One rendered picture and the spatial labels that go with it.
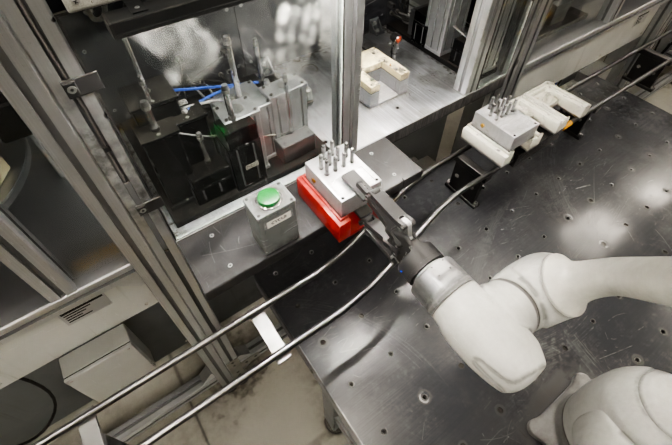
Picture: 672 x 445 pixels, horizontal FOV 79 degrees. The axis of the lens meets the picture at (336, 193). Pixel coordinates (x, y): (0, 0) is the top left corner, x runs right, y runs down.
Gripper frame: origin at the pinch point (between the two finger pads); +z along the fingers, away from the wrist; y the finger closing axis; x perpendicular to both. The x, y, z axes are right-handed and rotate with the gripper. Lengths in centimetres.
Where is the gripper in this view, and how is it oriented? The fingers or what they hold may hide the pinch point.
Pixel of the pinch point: (356, 193)
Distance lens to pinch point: 79.0
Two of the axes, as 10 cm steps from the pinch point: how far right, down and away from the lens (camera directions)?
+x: -8.2, 4.4, -3.7
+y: 0.3, -6.2, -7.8
